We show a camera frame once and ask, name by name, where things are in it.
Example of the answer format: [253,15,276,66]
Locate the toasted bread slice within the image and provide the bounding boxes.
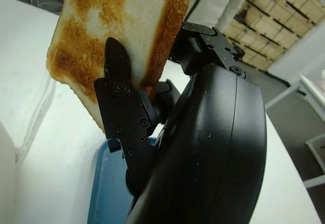
[45,0,194,136]

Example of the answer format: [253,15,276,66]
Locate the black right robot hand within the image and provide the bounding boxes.
[93,20,268,224]

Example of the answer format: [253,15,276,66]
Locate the blue rectangular tray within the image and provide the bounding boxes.
[87,135,164,224]

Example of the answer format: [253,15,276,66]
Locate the white frame table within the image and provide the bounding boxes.
[265,74,325,189]

